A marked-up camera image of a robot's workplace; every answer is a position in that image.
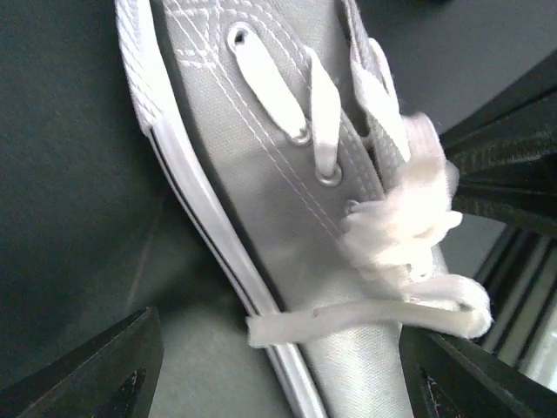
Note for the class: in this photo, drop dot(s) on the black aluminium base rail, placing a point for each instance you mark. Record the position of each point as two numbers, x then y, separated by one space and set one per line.
519 274

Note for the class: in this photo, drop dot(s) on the grey sneaker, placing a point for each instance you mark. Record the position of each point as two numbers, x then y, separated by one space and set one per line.
278 126

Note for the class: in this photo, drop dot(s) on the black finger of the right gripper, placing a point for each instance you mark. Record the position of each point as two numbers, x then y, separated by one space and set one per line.
506 154

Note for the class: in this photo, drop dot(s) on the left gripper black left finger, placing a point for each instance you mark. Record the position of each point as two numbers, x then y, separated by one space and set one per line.
115 374

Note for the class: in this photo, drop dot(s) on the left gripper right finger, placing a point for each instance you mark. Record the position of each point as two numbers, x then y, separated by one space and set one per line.
450 377

